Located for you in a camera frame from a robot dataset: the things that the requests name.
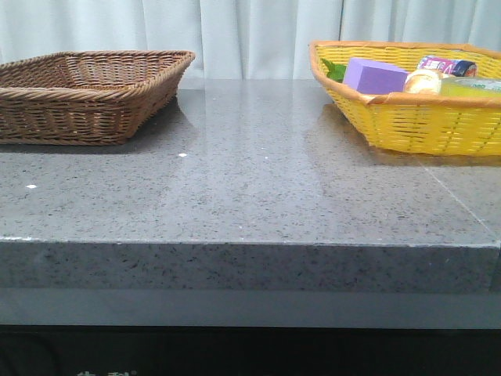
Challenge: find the white curtain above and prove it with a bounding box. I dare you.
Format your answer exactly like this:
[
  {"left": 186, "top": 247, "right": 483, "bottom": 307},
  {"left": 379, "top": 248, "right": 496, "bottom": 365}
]
[{"left": 1, "top": 1, "right": 500, "bottom": 79}]

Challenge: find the purple foam block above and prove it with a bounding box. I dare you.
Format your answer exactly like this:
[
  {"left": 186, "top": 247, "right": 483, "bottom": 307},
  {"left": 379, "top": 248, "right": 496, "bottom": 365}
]
[{"left": 343, "top": 57, "right": 409, "bottom": 95}]

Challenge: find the green leaf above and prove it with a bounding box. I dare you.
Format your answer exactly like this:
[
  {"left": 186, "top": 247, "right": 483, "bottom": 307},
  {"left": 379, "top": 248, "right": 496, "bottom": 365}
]
[{"left": 321, "top": 59, "right": 347, "bottom": 83}]

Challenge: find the yellow tape roll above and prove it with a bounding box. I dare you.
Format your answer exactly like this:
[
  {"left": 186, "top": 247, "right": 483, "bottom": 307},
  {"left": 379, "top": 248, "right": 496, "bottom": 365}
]
[{"left": 440, "top": 77, "right": 500, "bottom": 97}]

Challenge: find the colourful snack can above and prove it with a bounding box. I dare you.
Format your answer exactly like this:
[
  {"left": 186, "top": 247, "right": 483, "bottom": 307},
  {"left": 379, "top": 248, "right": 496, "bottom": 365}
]
[{"left": 417, "top": 55, "right": 478, "bottom": 77}]

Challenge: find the bread roll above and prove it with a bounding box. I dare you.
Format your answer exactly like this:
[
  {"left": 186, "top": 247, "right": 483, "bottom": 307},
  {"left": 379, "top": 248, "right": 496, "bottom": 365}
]
[{"left": 403, "top": 69, "right": 444, "bottom": 95}]

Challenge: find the brown wicker basket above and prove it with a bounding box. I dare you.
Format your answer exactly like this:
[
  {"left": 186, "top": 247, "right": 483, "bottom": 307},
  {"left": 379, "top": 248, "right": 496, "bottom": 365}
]
[{"left": 1, "top": 50, "right": 195, "bottom": 146}]

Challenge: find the yellow wicker basket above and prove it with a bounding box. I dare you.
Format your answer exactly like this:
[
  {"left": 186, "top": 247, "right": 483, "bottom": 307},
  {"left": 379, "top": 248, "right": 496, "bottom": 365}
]
[{"left": 309, "top": 40, "right": 500, "bottom": 156}]

